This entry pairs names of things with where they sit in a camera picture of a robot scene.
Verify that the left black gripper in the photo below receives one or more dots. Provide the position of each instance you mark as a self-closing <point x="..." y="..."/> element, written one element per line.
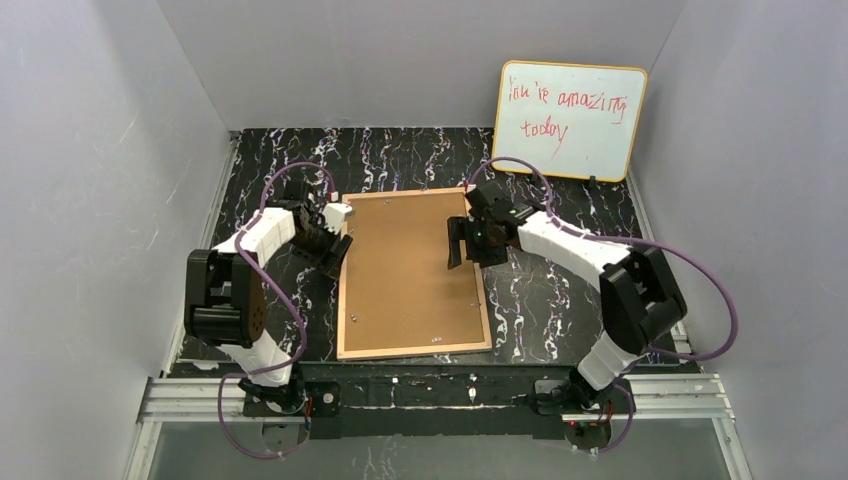
<point x="321" y="245"/>

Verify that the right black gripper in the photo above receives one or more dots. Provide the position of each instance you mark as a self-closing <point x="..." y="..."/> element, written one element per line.
<point x="468" y="237"/>

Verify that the brown cardboard backing board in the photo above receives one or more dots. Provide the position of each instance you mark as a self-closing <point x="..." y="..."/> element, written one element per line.
<point x="411" y="272"/>

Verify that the white wooden picture frame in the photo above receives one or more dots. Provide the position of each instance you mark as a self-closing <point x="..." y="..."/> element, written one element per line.
<point x="341" y="278"/>

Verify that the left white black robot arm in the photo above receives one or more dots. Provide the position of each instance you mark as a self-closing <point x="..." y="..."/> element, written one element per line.
<point x="225" y="303"/>

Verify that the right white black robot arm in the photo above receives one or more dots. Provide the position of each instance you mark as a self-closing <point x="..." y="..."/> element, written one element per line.
<point x="640" y="298"/>

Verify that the black marble pattern mat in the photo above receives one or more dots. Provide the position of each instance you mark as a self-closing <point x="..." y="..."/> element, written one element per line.
<point x="538" y="312"/>

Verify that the yellow rimmed whiteboard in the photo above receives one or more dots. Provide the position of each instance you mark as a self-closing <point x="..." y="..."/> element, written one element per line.
<point x="567" y="120"/>

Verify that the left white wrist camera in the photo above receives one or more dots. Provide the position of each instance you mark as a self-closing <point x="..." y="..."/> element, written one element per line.
<point x="335" y="215"/>

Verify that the aluminium rail base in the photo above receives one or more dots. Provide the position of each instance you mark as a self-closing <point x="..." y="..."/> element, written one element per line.
<point x="335" y="400"/>

